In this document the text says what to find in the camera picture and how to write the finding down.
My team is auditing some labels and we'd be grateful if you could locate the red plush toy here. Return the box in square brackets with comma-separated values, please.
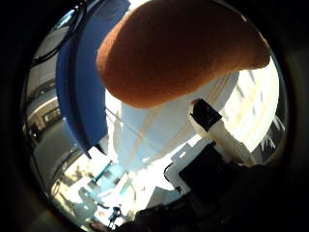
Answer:
[95, 0, 271, 109]

